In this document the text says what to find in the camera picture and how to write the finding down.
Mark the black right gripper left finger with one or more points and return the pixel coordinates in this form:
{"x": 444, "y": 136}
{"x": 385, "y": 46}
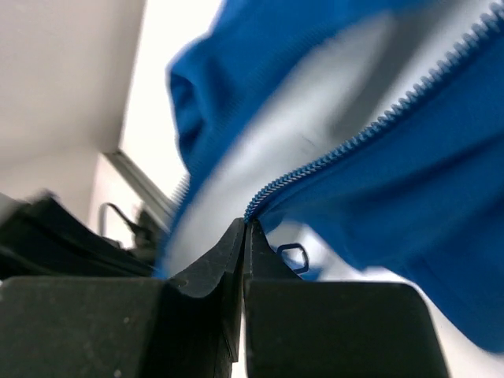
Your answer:
{"x": 219, "y": 267}

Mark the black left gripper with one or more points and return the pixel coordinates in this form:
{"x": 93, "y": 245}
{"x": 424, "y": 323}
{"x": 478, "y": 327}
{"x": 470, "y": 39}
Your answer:
{"x": 42, "y": 238}

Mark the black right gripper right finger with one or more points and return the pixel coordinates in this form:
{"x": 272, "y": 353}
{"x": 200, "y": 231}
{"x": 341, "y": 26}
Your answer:
{"x": 260, "y": 261}

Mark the blue zip jacket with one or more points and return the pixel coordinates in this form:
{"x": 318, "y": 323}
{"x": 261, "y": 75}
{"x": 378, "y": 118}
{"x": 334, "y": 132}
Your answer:
{"x": 378, "y": 125}

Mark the aluminium left rail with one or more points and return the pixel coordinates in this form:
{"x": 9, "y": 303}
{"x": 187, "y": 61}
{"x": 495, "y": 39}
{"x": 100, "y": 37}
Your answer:
{"x": 160, "y": 207}

